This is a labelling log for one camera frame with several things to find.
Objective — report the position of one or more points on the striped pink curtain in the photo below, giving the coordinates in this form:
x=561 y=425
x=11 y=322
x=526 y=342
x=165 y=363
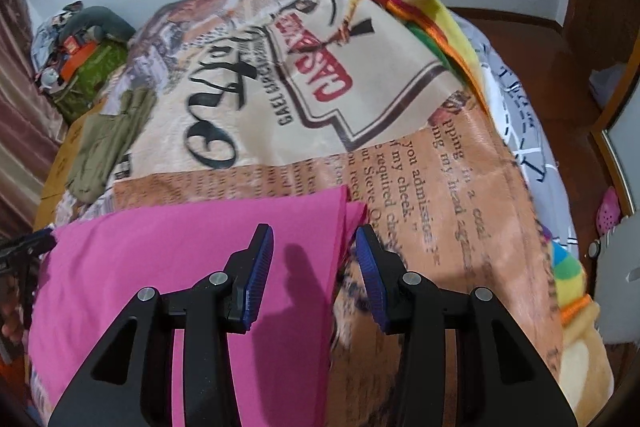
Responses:
x=32 y=130

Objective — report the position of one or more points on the colourful striped fleece blanket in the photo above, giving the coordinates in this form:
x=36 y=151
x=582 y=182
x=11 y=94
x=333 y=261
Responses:
x=586 y=376

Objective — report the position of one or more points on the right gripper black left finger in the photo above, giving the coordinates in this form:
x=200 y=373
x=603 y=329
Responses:
x=126 y=380

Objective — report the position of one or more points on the person's left hand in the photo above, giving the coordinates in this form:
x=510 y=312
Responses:
x=12 y=327

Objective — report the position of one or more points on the orange box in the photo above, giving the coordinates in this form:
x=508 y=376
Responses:
x=75 y=51

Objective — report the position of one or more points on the pink slipper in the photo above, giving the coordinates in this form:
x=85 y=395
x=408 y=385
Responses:
x=608 y=213

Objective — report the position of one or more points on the olive green folded pants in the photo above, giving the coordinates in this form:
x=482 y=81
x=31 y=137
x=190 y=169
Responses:
x=105 y=140

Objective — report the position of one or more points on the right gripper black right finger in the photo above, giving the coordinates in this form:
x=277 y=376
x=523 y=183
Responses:
x=501 y=378

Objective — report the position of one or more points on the white patterned bed sheet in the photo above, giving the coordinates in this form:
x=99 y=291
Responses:
x=520 y=128

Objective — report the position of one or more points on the pink pants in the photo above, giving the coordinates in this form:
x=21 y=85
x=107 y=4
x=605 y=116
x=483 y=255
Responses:
x=280 y=368

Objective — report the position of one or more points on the green patterned bag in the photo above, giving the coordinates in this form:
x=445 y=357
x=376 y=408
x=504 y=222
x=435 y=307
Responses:
x=84 y=75

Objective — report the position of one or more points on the brown wooden door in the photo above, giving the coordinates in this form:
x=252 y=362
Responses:
x=601 y=32

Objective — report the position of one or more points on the newspaper print bed blanket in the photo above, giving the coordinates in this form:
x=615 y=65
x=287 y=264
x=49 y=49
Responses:
x=279 y=98

